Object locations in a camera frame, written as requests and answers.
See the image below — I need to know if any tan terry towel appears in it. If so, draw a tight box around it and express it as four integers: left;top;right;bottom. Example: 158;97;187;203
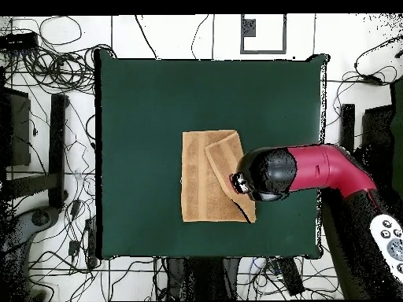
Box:
180;129;257;224

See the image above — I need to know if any dark green table cloth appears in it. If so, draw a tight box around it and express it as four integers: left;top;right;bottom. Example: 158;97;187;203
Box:
94;48;331;261

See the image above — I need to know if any tangled black cable bundle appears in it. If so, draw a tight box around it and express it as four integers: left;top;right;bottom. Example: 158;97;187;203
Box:
2;43;117;95

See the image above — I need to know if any small grey square plate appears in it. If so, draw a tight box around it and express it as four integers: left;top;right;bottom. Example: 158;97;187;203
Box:
243;18;257;38

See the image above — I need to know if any green cloth cover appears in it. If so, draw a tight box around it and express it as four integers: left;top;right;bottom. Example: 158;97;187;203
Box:
390;76;403;190

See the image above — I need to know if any black flat panel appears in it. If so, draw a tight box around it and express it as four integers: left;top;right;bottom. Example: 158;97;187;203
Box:
361;105;394;152
0;87;32;168

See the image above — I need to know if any thin black cable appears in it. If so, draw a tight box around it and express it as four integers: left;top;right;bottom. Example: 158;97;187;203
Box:
134;13;158;61
190;13;210;61

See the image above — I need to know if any black power strip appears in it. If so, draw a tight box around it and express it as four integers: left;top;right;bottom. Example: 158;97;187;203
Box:
0;31;39;53
84;217;98;269

